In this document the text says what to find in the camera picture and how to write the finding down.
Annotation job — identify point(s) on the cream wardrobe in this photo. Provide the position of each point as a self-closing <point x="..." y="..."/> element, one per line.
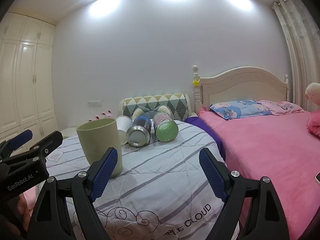
<point x="25" y="80"/>

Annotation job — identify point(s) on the blue steel can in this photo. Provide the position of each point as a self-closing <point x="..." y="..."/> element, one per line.
<point x="137" y="136"/>

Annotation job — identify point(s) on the pink printed pillow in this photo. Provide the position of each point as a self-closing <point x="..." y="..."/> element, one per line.
<point x="282" y="107"/>

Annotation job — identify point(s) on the pink bottle with green base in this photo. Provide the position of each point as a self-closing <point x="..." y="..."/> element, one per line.
<point x="166" y="131"/>

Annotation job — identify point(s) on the person's left hand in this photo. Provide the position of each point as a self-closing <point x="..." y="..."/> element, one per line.
<point x="20" y="206"/>

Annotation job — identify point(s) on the striped white quilt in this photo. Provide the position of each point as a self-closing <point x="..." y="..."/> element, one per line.
<point x="160" y="180"/>

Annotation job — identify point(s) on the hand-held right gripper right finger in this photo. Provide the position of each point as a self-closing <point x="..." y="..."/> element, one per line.
<point x="212" y="171"/>

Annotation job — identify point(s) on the diamond pattern quilted headboard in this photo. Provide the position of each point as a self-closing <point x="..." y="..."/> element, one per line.
<point x="162" y="102"/>

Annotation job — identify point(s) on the pink blanket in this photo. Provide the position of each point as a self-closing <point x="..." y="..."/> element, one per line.
<point x="262" y="155"/>

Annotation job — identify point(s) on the green cup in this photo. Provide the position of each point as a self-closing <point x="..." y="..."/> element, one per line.
<point x="97" y="142"/>

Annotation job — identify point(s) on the white cup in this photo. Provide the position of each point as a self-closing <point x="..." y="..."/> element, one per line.
<point x="123" y="127"/>

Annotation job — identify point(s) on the yellow star toy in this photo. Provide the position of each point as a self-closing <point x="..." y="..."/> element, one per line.
<point x="195" y="82"/>

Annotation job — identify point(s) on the purple bed sheet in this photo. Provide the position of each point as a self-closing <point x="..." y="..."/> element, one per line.
<point x="200" y="127"/>

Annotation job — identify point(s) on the grey plush toy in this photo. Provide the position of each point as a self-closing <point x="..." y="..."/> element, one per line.
<point x="147" y="111"/>

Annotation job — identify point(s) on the white phone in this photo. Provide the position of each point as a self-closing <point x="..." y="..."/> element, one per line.
<point x="317" y="177"/>

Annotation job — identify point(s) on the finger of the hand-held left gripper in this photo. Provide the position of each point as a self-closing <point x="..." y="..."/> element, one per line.
<point x="50" y="140"/>
<point x="21" y="137"/>

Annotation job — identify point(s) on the pink plush toy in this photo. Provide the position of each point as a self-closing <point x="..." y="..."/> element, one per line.
<point x="313" y="95"/>

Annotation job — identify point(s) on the blue printed pillow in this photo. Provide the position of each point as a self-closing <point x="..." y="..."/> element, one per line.
<point x="237" y="110"/>

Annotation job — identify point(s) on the pale patterned curtain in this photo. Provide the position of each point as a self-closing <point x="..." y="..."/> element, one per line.
<point x="297" y="42"/>

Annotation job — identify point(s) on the cream wooden headboard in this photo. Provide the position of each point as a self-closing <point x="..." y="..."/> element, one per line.
<point x="245" y="85"/>

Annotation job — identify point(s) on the white wall socket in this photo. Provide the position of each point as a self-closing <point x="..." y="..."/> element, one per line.
<point x="94" y="102"/>

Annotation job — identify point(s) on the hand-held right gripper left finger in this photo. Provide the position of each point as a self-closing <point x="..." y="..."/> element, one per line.
<point x="105" y="172"/>

